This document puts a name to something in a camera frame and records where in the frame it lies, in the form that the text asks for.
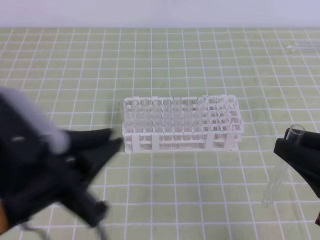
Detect green grid tablecloth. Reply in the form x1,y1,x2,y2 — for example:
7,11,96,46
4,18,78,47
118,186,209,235
0,28,320,240

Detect white plastic test tube rack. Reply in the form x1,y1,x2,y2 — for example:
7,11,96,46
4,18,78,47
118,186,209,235
122,94,244,154

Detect clear glass test tube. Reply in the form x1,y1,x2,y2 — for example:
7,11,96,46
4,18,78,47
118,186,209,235
261,124,305,208

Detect clear tube far right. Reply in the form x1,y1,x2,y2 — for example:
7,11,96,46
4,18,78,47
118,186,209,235
285,41,320,53

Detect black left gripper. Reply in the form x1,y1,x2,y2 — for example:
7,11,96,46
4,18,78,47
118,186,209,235
0,86,123,233

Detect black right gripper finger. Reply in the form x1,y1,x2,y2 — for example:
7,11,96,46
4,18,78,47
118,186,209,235
283,128,320,155
273,138,320,197

